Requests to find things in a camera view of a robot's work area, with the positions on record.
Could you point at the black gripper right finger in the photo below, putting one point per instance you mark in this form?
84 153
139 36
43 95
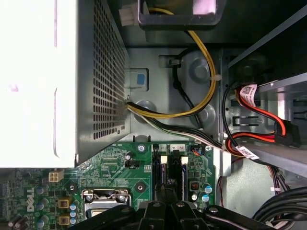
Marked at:
184 215

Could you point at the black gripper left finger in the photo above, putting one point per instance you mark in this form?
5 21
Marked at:
153 215

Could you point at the black RAM slot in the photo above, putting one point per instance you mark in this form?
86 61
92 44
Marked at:
156 167

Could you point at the CPU socket metal cover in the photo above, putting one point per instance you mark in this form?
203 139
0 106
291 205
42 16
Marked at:
106 197

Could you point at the silver CPU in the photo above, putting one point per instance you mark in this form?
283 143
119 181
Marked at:
99 212

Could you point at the green motherboard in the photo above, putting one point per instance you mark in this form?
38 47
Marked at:
115 167

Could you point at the white four pin socket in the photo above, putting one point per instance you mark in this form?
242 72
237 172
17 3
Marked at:
55 176

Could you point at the metal drive cage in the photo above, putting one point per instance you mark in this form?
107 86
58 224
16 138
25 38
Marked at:
275 153

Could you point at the black power connector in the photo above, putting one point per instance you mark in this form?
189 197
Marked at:
287 134

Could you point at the black open PC case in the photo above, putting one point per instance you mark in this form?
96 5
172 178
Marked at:
156 60

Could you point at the grey power supply unit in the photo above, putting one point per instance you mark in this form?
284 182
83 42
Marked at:
36 72

